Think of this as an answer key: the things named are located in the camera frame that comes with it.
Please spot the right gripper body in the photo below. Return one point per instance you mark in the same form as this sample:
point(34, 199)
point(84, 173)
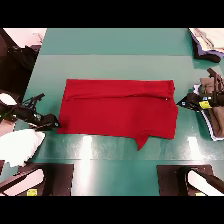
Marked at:
point(189, 102)

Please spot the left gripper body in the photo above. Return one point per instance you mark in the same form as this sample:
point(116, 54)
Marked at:
point(48, 120)

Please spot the red T-shirt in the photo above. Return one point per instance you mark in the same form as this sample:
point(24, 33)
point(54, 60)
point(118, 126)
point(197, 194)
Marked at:
point(116, 111)

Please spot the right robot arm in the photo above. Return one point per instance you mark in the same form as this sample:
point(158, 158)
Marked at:
point(203, 178)

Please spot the brown garment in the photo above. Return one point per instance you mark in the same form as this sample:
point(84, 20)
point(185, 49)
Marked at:
point(213, 116)

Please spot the white garment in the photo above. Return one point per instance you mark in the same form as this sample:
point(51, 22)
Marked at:
point(209, 128)

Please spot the dark blue garment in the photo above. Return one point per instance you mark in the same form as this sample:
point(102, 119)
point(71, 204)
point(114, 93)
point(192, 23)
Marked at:
point(205, 55)

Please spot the beige garment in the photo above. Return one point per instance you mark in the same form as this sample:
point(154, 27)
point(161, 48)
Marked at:
point(208, 37)

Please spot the black garment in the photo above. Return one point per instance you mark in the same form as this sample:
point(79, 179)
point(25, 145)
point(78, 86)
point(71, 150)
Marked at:
point(24, 56)

